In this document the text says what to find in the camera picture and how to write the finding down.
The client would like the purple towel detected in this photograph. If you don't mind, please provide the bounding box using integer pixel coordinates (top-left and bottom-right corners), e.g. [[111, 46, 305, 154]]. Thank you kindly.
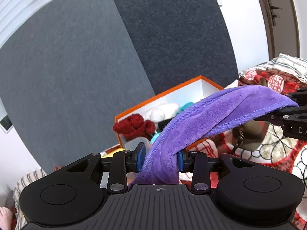
[[132, 85, 298, 185]]

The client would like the teal soft item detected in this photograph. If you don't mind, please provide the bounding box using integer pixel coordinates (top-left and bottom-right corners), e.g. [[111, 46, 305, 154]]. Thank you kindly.
[[148, 102, 194, 144]]

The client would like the light grey headboard panel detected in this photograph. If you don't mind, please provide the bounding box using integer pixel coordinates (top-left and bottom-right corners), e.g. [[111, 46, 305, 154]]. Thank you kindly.
[[1, 0, 154, 173]]

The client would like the red knitted soft toy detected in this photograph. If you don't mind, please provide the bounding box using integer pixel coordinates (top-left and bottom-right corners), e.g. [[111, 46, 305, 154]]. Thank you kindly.
[[113, 114, 156, 140]]

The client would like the orange cardboard box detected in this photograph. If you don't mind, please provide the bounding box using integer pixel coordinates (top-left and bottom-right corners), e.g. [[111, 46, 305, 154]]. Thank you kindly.
[[114, 75, 225, 153]]

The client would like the pink pillow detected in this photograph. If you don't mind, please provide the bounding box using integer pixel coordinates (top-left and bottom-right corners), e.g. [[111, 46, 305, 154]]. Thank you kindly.
[[0, 207, 14, 230]]

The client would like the black fuzzy soft item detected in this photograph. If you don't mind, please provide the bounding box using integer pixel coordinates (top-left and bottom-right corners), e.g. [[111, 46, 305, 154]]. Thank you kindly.
[[157, 118, 173, 132]]

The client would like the dark grey headboard panel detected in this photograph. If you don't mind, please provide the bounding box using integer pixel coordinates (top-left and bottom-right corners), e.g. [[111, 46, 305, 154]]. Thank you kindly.
[[114, 0, 238, 94]]

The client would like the brown pouch with red stripe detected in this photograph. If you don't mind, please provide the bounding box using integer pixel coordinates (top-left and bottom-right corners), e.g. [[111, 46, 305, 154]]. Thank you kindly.
[[232, 120, 270, 152]]

